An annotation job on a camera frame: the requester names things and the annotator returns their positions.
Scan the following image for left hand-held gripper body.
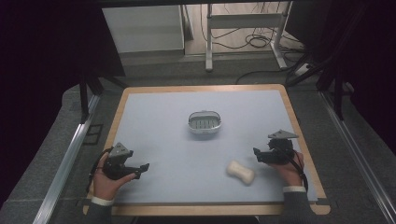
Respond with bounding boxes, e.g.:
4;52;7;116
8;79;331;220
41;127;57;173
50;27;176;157
102;142;134;181

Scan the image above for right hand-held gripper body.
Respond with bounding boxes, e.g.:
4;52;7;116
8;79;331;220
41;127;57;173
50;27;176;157
263;129;300;166

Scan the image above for person's right hand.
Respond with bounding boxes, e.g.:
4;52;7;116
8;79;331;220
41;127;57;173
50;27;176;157
269;150;305;189

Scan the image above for person's left hand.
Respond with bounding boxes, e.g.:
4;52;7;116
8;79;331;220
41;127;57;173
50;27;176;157
92;154;138;202

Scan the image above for white soap bar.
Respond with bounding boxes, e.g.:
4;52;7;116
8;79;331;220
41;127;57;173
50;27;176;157
225;159;256;187

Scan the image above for light blue table mat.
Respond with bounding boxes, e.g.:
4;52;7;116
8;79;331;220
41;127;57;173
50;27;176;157
113;90;318;205

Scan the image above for small metal basket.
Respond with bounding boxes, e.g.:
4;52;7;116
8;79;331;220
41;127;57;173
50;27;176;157
187;109;223;135

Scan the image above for black stand leg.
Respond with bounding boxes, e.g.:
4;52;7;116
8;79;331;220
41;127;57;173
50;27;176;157
78;73;105;125
316;66;356;121

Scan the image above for white power strip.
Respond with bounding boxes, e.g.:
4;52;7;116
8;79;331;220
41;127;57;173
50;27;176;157
293;63;313;77

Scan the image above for white cabinet panel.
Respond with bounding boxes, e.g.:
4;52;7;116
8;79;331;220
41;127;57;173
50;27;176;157
102;5;186;54

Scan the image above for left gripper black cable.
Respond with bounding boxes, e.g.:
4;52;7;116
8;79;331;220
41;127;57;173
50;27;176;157
85;147;114;194

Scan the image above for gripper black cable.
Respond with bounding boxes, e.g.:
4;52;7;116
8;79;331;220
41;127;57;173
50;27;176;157
278;145;309;192
85;147;114;194

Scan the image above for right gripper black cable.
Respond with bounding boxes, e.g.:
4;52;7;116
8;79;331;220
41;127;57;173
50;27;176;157
278;145;309;192

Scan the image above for aluminium rail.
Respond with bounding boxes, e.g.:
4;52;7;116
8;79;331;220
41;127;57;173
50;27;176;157
32;92;101;224
319;91;396;224

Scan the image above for black floor cables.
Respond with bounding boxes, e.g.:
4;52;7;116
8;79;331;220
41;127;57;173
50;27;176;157
199;3;307;86

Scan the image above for white metal desk frame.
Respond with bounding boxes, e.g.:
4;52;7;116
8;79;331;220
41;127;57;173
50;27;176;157
205;2;294;73

